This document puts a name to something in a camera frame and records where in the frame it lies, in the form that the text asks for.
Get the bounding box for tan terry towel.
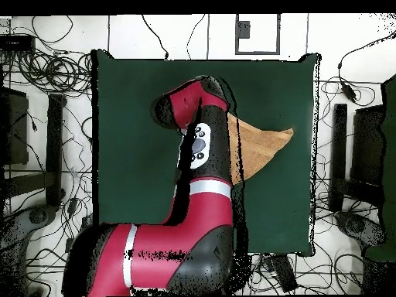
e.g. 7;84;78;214
227;112;295;186

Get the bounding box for black flat panel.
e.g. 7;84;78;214
350;104;386;186
0;87;30;166

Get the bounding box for black flat electronics box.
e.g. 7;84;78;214
0;34;36;53

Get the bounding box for dark green table cloth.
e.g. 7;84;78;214
90;49;321;258

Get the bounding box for black power strip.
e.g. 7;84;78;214
271;254;298;292

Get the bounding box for black floor stand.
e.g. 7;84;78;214
2;93;67;207
329;103;384;213

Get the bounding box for small dark grey box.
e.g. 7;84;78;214
237;20;251;39

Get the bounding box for black power adapter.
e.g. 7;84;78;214
340;81;358;103

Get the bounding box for dark green cloth sheet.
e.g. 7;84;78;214
364;73;396;262

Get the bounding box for black cable with plug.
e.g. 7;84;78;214
141;14;170;60

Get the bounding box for grey square frame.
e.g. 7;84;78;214
234;13;282;56

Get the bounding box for coil of black cables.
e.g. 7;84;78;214
16;50;94;94

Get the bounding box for dark pedestal leg with knob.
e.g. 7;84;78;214
0;204;58;295
335;211;387;248

